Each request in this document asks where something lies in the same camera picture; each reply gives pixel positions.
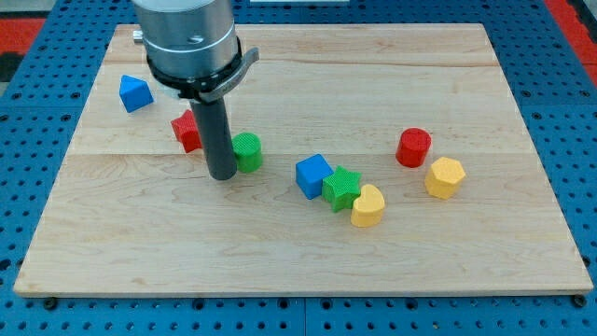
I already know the blue cube block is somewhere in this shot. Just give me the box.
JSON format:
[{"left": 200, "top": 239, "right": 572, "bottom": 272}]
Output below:
[{"left": 295, "top": 154, "right": 333, "bottom": 200}]

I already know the green star block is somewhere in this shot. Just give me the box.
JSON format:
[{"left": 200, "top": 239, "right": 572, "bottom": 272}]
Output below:
[{"left": 322, "top": 165, "right": 361, "bottom": 213}]

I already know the red star block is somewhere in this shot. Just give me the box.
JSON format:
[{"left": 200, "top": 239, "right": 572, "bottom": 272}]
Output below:
[{"left": 171, "top": 109, "right": 202, "bottom": 153}]

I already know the green cylinder block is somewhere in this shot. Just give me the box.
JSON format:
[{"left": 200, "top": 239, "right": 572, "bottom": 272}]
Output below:
[{"left": 232, "top": 133, "right": 263, "bottom": 173}]

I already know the wooden board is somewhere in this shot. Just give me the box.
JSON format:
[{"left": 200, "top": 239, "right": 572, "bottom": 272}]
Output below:
[{"left": 14, "top": 23, "right": 593, "bottom": 298}]

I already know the yellow heart block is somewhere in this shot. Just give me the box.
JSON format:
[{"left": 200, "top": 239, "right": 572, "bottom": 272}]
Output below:
[{"left": 351, "top": 184, "right": 385, "bottom": 228}]

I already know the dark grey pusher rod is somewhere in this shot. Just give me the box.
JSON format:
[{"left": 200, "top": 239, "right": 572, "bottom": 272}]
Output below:
[{"left": 189, "top": 98, "right": 237, "bottom": 180}]

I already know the red cylinder block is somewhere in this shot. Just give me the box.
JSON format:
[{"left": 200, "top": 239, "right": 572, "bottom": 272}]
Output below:
[{"left": 396, "top": 128, "right": 432, "bottom": 168}]

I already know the yellow hexagon block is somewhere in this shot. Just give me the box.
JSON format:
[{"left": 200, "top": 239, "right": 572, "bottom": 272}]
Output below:
[{"left": 424, "top": 157, "right": 466, "bottom": 200}]

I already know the blue triangular prism block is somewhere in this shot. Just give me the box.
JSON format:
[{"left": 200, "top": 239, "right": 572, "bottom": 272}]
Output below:
[{"left": 118, "top": 75, "right": 154, "bottom": 113}]

